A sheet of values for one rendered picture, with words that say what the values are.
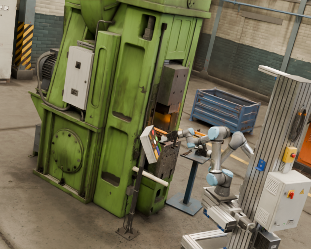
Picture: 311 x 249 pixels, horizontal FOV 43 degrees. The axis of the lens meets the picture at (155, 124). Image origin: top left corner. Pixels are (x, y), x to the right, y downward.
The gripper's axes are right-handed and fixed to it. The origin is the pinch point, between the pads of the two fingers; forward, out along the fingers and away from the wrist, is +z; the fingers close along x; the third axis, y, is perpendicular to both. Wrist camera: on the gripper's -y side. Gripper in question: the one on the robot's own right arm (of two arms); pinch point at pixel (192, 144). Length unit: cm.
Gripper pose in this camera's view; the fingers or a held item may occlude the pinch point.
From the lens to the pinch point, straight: 436.3
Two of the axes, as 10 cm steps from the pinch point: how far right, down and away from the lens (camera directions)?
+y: -2.0, 9.3, 3.1
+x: 5.5, -1.6, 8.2
